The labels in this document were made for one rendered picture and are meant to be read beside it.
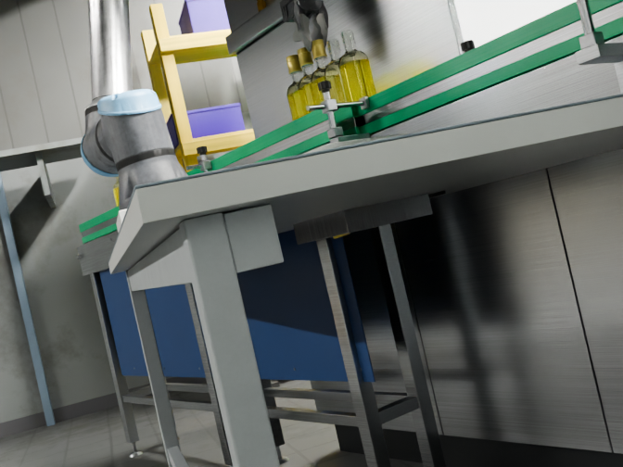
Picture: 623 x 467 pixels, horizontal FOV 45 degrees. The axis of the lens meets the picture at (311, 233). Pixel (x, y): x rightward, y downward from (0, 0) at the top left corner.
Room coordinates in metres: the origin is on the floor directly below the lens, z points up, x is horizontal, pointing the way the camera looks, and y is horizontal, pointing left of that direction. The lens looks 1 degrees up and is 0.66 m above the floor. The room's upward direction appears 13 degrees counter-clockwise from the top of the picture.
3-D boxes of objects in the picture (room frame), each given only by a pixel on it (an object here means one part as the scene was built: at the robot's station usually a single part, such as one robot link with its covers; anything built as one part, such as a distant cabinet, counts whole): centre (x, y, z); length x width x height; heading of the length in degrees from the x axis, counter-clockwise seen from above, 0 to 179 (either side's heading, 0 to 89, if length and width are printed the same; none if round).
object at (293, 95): (1.96, -0.05, 0.99); 0.06 x 0.06 x 0.21; 36
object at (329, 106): (1.65, -0.12, 0.95); 0.17 x 0.03 x 0.12; 126
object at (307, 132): (2.39, 0.41, 0.92); 1.75 x 0.01 x 0.08; 36
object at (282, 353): (2.41, 0.33, 0.54); 1.59 x 0.18 x 0.43; 36
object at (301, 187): (1.64, -0.36, 0.73); 1.58 x 1.52 x 0.04; 17
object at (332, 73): (1.82, -0.15, 0.99); 0.06 x 0.06 x 0.21; 37
